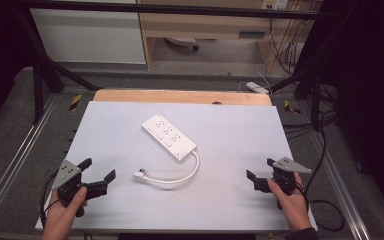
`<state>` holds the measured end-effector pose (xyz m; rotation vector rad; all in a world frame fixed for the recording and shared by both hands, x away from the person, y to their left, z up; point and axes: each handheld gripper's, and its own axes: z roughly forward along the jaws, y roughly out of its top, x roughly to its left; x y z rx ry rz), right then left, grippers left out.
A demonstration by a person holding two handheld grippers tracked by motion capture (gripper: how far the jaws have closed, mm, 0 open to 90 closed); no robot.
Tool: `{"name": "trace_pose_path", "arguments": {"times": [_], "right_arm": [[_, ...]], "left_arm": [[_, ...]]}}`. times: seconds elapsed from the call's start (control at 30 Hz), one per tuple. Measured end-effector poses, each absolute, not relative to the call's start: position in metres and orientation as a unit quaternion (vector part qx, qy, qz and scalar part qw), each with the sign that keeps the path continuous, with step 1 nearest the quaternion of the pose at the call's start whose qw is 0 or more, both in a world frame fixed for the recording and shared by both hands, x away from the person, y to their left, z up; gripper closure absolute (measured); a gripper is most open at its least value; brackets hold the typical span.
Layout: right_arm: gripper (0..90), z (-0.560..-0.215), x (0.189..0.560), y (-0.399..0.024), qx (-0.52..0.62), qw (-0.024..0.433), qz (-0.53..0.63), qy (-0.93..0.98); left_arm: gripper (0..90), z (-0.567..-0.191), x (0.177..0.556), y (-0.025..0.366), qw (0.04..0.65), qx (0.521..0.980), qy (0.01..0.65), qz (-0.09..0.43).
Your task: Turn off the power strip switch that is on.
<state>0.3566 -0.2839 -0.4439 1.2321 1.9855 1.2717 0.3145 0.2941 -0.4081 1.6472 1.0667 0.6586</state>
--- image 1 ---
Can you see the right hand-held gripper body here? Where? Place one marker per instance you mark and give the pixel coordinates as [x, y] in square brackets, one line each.
[285, 176]

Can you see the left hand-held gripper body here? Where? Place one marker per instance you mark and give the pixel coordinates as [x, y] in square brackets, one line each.
[67, 173]

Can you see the white plug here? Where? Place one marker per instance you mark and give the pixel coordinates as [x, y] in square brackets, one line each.
[139, 175]

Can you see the person's right hand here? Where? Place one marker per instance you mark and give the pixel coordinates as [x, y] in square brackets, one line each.
[293, 208]

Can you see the person's left hand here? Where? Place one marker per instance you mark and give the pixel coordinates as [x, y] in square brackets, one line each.
[60, 216]

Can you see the white table mat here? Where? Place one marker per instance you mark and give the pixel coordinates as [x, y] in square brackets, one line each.
[220, 186]

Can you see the yellow black tape marker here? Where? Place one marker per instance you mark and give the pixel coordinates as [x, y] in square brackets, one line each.
[290, 107]
[75, 102]

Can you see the white floor power strip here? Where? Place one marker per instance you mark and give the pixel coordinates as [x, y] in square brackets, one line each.
[256, 87]

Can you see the wooden table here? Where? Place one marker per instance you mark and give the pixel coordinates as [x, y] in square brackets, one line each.
[180, 97]

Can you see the white cabinet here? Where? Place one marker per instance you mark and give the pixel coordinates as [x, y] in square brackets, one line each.
[86, 36]

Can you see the office chair base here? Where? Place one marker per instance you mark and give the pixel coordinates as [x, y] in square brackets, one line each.
[183, 42]

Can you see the aluminium rail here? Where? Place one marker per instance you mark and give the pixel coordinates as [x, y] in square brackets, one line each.
[13, 160]
[343, 193]

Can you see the black metal frame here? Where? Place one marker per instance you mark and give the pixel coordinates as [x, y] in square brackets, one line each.
[43, 76]

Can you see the white wall socket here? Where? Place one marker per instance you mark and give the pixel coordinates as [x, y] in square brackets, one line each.
[275, 4]

